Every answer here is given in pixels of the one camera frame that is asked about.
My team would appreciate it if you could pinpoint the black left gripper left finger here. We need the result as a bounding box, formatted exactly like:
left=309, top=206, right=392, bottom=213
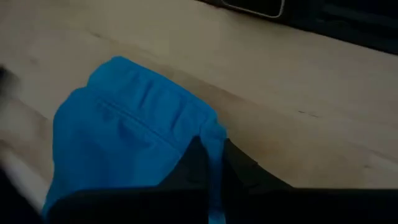
left=157, top=136, right=216, bottom=191

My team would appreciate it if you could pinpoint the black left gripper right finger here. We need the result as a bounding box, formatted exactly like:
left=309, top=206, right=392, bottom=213
left=221, top=138, right=294, bottom=192

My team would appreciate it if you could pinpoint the bright blue garment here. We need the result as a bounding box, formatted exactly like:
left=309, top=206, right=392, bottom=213
left=42, top=55, right=228, bottom=224

